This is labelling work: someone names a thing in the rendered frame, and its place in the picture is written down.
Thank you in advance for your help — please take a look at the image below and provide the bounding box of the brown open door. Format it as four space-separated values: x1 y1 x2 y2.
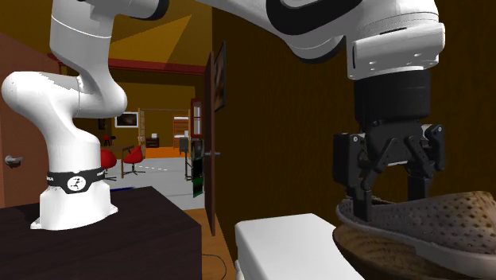
203 50 223 237

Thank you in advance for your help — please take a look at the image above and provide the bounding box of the grey perforated shoe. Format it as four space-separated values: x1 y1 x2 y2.
335 190 496 267

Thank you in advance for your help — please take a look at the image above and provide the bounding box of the black cable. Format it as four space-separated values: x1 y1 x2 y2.
201 253 228 280

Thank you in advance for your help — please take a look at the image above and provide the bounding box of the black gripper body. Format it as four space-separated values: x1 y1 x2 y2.
354 69 433 165

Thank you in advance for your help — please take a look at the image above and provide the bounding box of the red swivel chair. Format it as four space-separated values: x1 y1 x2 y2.
123 145 146 177
100 148 118 182

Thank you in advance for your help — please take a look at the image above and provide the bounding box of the red framed window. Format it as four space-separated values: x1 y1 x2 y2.
190 98 203 139

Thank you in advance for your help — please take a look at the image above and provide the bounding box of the brown woven basket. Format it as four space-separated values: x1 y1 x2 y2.
331 224 490 280

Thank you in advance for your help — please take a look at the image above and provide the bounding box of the white framed wall picture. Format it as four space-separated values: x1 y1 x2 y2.
114 111 140 130

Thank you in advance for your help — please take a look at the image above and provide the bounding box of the dark framed wall picture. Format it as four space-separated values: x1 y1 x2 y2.
213 41 227 114

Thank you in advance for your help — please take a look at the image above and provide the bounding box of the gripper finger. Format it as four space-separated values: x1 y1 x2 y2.
332 131 397 223
402 123 446 203

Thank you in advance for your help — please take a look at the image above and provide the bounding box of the dark robot stand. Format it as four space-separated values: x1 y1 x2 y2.
0 185 203 280

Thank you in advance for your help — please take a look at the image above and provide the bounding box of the reddish door with handle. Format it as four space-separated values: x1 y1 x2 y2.
0 32 61 208

